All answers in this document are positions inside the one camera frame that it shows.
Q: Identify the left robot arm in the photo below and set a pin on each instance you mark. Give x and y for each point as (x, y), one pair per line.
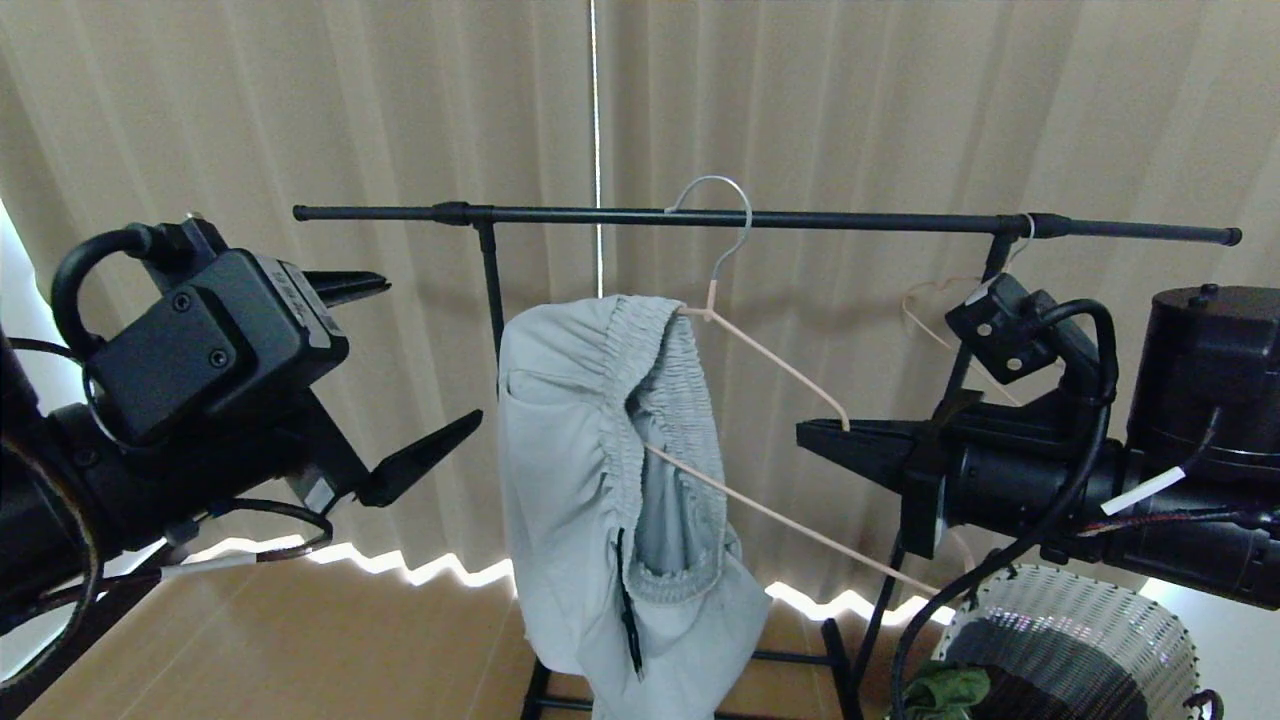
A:
(30, 520)

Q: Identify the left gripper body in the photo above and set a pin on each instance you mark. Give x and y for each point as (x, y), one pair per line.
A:
(230, 460)

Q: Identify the black clothes rack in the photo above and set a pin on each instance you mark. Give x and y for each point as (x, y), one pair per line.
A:
(850, 220)

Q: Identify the green garment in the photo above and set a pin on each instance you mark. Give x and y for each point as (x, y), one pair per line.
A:
(945, 692)

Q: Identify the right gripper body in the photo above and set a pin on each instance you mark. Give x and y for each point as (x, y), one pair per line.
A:
(1000, 485)

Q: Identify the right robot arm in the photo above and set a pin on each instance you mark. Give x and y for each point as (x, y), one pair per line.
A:
(1210, 380)

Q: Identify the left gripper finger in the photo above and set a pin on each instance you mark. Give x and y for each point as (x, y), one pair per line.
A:
(345, 286)
(410, 468)

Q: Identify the pale grey shorts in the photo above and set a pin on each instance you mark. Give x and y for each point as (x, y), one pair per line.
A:
(560, 450)

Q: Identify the beige curtain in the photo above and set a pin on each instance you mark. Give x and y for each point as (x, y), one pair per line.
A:
(300, 100)

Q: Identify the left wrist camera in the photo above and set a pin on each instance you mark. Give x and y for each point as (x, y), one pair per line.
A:
(170, 360)

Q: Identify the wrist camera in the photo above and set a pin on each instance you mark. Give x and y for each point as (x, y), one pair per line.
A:
(170, 360)
(1000, 330)

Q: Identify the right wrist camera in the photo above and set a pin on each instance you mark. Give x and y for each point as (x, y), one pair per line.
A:
(1000, 330)

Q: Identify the white laundry basket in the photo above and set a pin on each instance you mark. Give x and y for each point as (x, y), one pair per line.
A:
(1080, 620)

